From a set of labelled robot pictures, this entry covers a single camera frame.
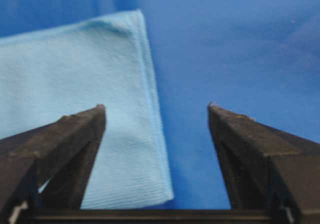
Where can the light blue towel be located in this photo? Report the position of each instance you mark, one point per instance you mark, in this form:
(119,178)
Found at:
(65,70)

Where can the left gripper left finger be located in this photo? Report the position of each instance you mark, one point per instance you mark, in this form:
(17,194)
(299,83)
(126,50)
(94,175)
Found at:
(50,166)

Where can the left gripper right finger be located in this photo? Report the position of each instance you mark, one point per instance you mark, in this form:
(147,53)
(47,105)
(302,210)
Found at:
(266,169)

